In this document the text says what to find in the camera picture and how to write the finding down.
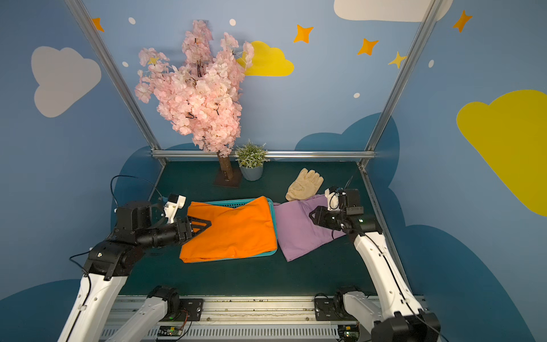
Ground teal plastic basket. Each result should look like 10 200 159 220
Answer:
200 196 279 259

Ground orange pants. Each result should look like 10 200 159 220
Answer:
179 196 279 264

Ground purple garment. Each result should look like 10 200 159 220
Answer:
274 195 345 262

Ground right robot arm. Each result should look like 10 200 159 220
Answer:
309 206 441 341

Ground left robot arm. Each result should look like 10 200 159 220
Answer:
58 201 212 341

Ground cream glove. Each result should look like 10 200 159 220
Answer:
286 168 324 201

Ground small potted green plant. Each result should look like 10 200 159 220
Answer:
235 141 269 182

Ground left circuit board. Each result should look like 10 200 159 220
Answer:
157 326 183 339

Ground circuit board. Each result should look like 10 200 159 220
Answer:
337 325 360 342
157 326 183 339

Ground right circuit board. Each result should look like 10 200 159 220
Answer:
337 325 360 342

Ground pink blossom artificial tree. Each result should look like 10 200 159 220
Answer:
135 20 254 188

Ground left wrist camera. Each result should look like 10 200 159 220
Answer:
164 194 186 224

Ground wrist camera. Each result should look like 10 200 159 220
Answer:
164 194 186 224
324 187 364 216

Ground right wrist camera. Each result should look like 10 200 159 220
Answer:
324 187 364 216

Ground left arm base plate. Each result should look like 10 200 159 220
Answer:
161 298 205 323

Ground aluminium back frame bar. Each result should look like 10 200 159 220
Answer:
151 148 377 160

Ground aluminium front rail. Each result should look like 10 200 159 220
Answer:
70 294 443 342

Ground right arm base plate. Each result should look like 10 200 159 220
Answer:
313 293 356 321

